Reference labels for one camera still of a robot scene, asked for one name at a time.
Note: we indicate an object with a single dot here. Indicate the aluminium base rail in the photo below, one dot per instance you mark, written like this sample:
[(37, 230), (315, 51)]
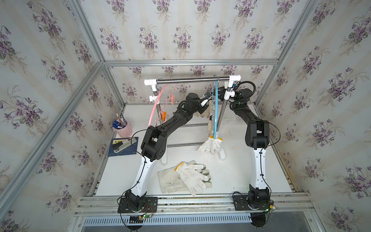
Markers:
[(184, 210)]

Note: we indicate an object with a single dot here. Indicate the blue wavy hanger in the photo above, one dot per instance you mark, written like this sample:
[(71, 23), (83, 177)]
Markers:
[(215, 101)]

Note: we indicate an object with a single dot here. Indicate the small circuit board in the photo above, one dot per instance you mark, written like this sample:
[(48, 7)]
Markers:
[(139, 219)]

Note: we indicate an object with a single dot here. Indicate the orange plastic clothespin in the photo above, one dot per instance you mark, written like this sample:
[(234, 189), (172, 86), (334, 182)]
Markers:
[(163, 115)]

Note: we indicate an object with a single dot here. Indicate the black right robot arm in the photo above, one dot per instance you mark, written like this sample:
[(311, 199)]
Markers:
[(257, 137)]

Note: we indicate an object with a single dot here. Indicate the pink wavy hanger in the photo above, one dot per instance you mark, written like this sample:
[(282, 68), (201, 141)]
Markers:
[(157, 105)]

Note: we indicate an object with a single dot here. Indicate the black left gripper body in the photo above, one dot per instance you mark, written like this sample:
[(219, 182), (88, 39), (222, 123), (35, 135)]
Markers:
[(201, 109)]

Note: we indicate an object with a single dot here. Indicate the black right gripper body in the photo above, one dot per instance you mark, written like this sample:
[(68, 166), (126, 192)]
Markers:
[(224, 91)]

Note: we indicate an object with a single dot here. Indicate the grey white stapler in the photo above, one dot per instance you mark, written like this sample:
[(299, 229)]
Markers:
[(121, 145)]

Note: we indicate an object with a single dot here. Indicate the beige glove black cuff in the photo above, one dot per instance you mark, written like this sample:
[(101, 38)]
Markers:
[(206, 114), (211, 123)]

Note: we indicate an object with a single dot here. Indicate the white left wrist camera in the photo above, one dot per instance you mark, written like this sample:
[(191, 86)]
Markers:
[(206, 98)]

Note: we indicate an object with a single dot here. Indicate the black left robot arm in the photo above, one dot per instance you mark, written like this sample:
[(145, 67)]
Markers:
[(154, 145)]

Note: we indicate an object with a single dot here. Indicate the pink metal pen bucket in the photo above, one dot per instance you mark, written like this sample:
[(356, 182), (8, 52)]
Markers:
[(125, 132)]

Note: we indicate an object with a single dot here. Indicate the white glove yellow cuff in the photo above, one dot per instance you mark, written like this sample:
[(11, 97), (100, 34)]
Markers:
[(194, 176), (212, 145)]

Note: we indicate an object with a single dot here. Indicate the blue pens in bucket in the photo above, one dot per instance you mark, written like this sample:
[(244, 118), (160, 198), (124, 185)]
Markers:
[(119, 123)]

